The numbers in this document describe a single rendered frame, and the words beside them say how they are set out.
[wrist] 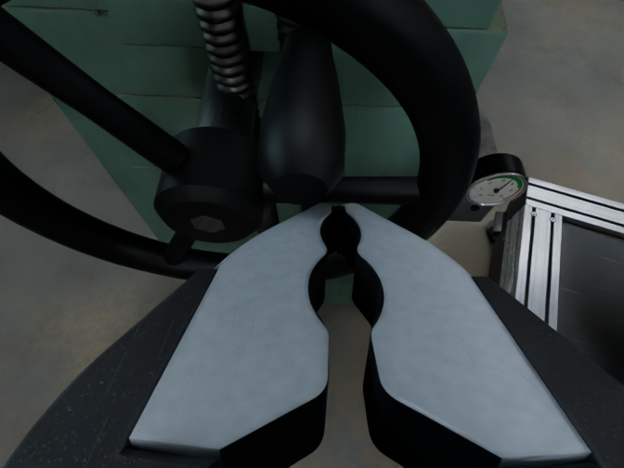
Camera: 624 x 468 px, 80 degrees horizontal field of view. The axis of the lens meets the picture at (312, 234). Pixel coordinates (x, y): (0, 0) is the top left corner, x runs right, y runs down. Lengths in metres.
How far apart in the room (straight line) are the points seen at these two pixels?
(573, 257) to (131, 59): 0.97
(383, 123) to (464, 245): 0.82
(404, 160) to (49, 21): 0.38
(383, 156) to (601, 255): 0.74
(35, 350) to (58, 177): 0.54
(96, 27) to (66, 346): 0.90
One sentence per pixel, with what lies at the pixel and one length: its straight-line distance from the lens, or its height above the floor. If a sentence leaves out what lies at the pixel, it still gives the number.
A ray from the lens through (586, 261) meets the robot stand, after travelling 1.09.
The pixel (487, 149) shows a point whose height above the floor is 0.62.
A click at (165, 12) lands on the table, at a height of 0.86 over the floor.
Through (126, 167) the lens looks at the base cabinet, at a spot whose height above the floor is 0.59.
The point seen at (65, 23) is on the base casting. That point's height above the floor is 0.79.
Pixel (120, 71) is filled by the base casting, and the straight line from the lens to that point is 0.43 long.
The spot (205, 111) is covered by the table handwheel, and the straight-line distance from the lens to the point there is 0.25.
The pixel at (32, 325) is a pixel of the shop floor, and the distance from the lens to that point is 1.24.
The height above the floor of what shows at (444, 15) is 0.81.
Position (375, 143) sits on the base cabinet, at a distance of 0.46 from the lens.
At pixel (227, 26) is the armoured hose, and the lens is 0.23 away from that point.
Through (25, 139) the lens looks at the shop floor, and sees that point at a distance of 1.60.
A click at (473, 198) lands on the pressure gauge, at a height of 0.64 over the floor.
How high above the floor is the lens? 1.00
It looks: 63 degrees down
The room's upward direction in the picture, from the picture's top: 4 degrees clockwise
